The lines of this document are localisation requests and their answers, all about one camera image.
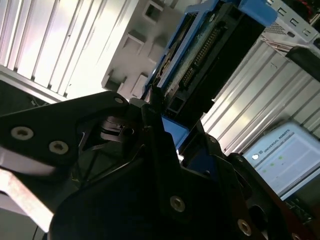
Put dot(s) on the hard disk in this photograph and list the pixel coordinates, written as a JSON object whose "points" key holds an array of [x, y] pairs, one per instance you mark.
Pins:
{"points": [[225, 70]]}

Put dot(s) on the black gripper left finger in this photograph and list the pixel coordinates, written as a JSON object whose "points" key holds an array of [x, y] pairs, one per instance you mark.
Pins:
{"points": [[50, 125]]}

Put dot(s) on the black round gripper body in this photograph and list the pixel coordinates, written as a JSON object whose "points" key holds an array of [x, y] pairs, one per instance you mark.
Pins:
{"points": [[112, 205]]}

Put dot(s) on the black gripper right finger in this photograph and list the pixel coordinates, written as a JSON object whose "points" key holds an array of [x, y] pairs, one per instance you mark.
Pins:
{"points": [[225, 190]]}

